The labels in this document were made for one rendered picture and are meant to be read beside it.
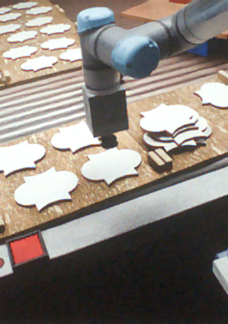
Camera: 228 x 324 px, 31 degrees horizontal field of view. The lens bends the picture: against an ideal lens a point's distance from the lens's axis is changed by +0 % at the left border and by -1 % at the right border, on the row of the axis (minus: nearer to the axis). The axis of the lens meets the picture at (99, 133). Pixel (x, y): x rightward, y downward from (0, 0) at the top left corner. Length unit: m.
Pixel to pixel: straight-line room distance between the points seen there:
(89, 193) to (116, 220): 0.10
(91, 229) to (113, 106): 0.27
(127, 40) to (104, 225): 0.40
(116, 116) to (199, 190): 0.26
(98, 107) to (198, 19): 0.29
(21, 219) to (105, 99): 0.32
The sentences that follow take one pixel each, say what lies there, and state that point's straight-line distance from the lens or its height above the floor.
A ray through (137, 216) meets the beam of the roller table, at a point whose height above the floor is 0.92.
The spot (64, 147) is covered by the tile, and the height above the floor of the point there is 0.95.
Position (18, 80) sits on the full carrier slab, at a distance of 1.53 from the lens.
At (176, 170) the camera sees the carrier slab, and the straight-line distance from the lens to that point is 0.99.
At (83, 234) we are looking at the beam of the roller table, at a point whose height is 0.92.
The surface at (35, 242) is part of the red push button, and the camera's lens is 0.88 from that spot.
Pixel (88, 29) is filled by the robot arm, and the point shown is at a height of 1.30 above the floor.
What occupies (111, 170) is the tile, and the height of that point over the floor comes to 0.95.
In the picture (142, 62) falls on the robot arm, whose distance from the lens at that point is 0.72.
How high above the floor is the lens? 1.56
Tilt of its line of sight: 33 degrees down
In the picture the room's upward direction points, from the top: 7 degrees counter-clockwise
